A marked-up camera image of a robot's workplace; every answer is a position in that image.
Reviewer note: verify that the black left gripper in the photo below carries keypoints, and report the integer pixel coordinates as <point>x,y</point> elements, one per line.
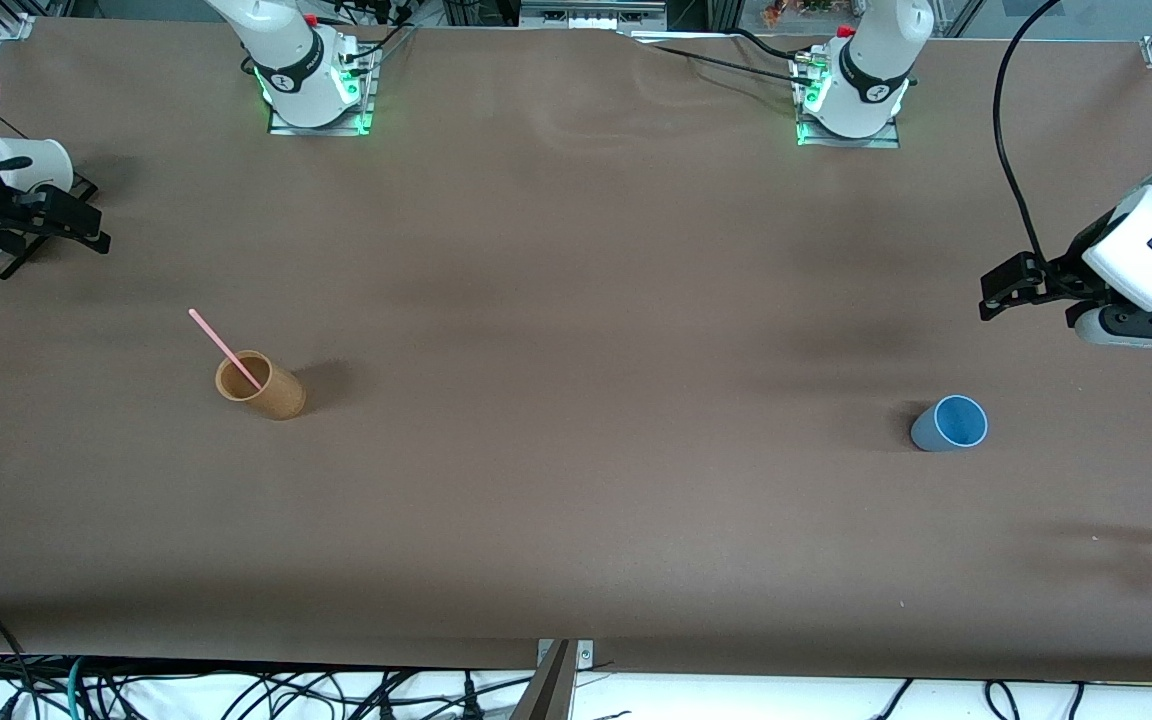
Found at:
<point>1069,268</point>

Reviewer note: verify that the blue cup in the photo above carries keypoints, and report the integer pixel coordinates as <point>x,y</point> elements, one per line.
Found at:
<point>941,428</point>

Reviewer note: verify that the pink chopstick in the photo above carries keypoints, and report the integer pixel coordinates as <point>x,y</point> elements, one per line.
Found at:
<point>221,345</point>

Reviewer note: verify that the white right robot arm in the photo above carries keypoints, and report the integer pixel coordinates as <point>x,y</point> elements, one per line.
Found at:
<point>291,60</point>

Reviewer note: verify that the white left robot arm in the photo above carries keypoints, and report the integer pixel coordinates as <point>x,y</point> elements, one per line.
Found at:
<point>871,60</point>

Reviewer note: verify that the black cup rack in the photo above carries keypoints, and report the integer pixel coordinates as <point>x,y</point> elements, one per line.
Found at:
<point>21,258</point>

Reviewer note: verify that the white cup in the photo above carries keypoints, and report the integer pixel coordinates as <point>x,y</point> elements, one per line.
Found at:
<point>31,160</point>

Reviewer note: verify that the bamboo cup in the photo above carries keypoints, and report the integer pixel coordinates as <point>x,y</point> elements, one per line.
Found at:
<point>281,395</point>

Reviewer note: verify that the grey metal device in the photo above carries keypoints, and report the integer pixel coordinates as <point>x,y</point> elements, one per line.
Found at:
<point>591,14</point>

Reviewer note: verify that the dark metal pole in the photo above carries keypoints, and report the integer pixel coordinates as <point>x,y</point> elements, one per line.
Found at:
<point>546,695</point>

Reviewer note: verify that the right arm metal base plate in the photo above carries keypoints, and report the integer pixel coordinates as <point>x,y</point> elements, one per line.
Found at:
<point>368,100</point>

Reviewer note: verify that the silver table bracket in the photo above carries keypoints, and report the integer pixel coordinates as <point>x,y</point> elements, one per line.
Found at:
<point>584,655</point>

